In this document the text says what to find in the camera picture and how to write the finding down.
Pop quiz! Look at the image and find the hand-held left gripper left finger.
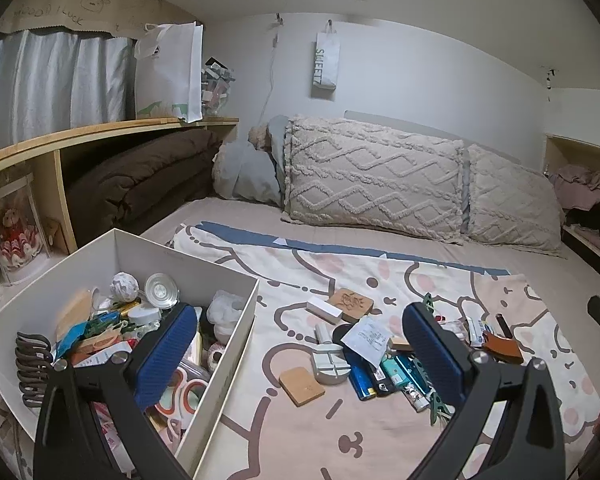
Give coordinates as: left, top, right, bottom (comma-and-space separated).
32, 302, 201, 480

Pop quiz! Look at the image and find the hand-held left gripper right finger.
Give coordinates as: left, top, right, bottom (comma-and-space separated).
401, 302, 568, 480

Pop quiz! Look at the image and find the white cardboard box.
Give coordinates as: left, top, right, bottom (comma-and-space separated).
0, 228, 261, 480

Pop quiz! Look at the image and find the clear plastic case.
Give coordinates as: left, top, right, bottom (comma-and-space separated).
437, 316, 466, 341

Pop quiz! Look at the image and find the teal lighter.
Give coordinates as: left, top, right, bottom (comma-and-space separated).
380, 352, 412, 386

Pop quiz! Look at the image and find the clear case with orange rings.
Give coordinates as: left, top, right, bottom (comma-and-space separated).
150, 365, 211, 421

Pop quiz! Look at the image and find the white round jar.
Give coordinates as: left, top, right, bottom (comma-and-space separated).
129, 305, 162, 326

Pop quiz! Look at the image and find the white blue sachet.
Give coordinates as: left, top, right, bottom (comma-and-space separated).
462, 316, 496, 348

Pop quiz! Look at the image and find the white paper receipt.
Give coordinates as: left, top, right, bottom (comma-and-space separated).
341, 319, 393, 371

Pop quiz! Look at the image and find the silver round tin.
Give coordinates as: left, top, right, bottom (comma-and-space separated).
144, 272, 180, 311

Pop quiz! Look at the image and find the blue lighter with gold end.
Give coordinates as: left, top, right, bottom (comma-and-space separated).
344, 347, 378, 402

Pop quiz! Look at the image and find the brown leather case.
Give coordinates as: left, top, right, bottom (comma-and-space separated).
480, 332, 525, 366

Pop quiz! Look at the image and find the white plastic bag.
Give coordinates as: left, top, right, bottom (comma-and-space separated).
206, 290, 248, 341

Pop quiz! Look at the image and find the crumpled paper ball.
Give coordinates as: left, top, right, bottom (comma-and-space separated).
109, 272, 140, 301

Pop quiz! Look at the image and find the dark clothes pile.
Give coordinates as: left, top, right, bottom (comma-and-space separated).
565, 205, 600, 241

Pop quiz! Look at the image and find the carved wooden coaster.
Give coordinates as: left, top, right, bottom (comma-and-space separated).
328, 287, 375, 323

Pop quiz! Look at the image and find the grey plastic holder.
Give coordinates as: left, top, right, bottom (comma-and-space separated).
311, 342, 352, 386

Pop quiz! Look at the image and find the small white box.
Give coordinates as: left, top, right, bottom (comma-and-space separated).
306, 296, 343, 325

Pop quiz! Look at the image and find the pink clothes pile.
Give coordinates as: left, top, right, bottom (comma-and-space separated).
550, 162, 600, 211

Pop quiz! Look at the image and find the plain wooden square coaster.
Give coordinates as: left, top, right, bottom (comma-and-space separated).
279, 366, 327, 407

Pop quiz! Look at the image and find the black hair claw clip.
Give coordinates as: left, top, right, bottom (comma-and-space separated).
14, 332, 56, 408

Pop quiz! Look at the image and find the beige tufted pillow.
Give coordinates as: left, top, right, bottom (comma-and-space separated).
280, 116, 468, 246
462, 144, 568, 260

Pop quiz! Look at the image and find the cartoon print blanket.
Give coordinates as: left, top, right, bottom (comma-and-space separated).
140, 195, 600, 480

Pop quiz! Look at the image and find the brown duvet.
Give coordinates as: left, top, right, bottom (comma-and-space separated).
66, 129, 221, 251

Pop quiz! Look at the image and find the doll in clear case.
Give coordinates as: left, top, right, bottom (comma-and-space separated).
0, 172, 51, 286

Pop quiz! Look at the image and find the grey pillow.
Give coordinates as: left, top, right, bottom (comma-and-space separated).
211, 137, 283, 207

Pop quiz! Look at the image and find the wooden shelf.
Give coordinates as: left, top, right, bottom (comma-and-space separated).
0, 116, 241, 261

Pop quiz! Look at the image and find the beige plush toy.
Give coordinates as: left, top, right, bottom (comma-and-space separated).
247, 125, 273, 153

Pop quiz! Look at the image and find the clear storage box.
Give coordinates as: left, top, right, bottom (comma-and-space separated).
200, 57, 238, 121

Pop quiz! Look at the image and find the white tote bag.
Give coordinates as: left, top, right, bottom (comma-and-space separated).
132, 21, 205, 123

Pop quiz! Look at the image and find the grey curtain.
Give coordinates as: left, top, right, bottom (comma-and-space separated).
0, 29, 136, 158

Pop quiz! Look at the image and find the white hanging tissue bag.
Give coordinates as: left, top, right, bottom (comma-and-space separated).
310, 20, 342, 98

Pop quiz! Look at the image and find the paper banner with drawings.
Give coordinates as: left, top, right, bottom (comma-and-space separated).
0, 0, 206, 40

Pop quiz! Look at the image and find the white wall cabinet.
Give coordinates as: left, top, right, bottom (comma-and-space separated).
544, 132, 600, 281

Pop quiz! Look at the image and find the black wall hook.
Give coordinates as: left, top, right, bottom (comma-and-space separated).
542, 66, 558, 103

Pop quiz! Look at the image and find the white hanging cable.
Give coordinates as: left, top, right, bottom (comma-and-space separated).
260, 12, 286, 126

